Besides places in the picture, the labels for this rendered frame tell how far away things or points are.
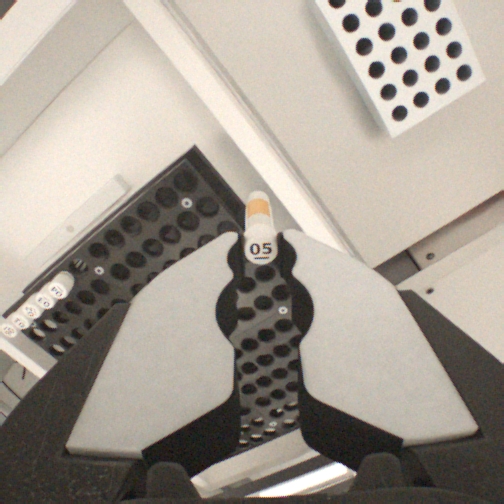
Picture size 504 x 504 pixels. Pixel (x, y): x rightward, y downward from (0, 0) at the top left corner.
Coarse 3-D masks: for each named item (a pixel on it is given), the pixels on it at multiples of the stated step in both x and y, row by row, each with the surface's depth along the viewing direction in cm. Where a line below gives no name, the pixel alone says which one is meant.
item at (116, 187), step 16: (96, 192) 26; (112, 192) 26; (80, 208) 27; (96, 208) 27; (64, 224) 27; (80, 224) 27; (48, 240) 28; (64, 240) 28; (32, 256) 29; (48, 256) 29
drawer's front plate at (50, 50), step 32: (32, 0) 14; (64, 0) 14; (96, 0) 15; (0, 32) 14; (32, 32) 14; (64, 32) 16; (96, 32) 19; (0, 64) 15; (32, 64) 16; (64, 64) 20; (0, 96) 16; (32, 96) 20; (0, 128) 20
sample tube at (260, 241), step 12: (252, 192) 17; (252, 204) 16; (264, 204) 16; (252, 216) 15; (264, 216) 15; (252, 228) 14; (264, 228) 14; (252, 240) 13; (264, 240) 13; (276, 240) 13; (252, 252) 13; (264, 252) 13; (276, 252) 13
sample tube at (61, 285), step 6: (78, 264) 25; (84, 264) 25; (60, 276) 23; (66, 276) 23; (72, 276) 23; (54, 282) 22; (60, 282) 22; (66, 282) 23; (72, 282) 23; (54, 288) 22; (60, 288) 22; (66, 288) 22; (54, 294) 23; (60, 294) 23; (66, 294) 23
